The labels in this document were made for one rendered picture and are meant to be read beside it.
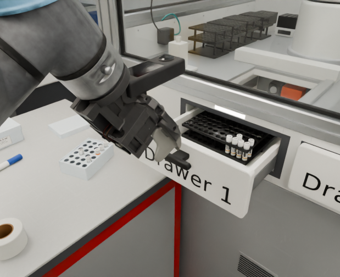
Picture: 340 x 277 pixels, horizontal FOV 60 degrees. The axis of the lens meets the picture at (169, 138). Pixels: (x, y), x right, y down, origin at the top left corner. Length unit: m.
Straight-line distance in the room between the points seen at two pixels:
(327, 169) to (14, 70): 0.54
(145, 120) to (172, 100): 0.39
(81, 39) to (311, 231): 0.63
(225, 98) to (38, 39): 0.48
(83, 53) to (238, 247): 0.74
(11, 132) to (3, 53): 0.70
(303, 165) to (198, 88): 0.30
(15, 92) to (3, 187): 0.55
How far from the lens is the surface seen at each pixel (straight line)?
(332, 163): 0.63
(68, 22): 0.31
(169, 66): 0.44
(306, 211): 0.73
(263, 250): 0.88
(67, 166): 0.80
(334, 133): 0.63
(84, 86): 0.35
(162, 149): 0.48
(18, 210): 0.76
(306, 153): 0.63
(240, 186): 0.55
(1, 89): 0.29
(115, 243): 0.78
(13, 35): 0.30
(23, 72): 0.30
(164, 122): 0.43
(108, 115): 0.39
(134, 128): 0.40
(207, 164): 0.57
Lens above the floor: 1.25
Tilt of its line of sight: 32 degrees down
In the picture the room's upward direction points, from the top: straight up
